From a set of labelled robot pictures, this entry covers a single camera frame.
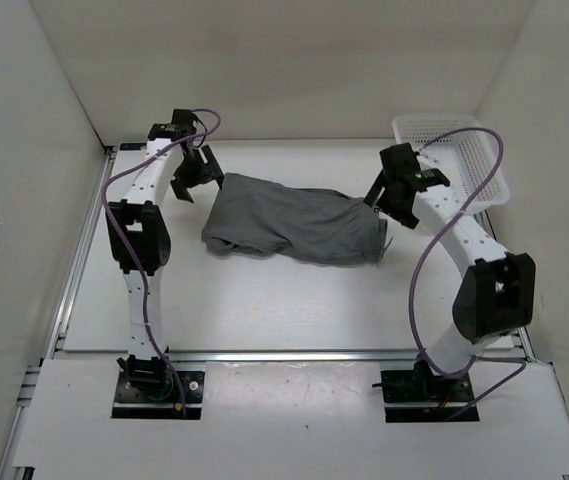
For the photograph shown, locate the grey cotton shorts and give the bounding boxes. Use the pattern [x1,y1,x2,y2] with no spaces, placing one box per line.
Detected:
[201,173,388,266]

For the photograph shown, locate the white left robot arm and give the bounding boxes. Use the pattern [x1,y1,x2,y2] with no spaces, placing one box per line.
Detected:
[101,108,224,400]

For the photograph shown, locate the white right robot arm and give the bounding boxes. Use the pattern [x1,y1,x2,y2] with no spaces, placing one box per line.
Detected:
[365,143,536,400]

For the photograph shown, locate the white perforated plastic basket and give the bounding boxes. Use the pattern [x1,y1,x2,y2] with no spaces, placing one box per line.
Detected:
[392,113,498,202]

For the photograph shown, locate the blue corner label sticker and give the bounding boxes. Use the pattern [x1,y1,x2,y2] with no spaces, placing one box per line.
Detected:
[119,142,146,151]

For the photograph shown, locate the aluminium right frame rail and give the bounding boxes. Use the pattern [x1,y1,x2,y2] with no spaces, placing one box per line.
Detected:
[462,212,536,362]

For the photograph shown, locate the aluminium frame rail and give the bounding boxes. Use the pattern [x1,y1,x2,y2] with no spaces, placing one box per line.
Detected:
[170,349,417,363]
[0,146,118,479]
[462,212,536,362]

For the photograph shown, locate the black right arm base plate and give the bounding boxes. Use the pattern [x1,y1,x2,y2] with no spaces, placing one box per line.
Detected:
[371,370,480,424]

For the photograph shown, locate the aluminium front frame rail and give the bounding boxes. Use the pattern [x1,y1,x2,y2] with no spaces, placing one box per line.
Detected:
[170,349,417,363]

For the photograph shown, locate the aluminium left frame rail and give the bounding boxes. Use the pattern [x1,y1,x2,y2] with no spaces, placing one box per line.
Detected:
[0,146,118,479]

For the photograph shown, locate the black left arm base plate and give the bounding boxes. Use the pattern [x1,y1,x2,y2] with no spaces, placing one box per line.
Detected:
[111,370,205,421]

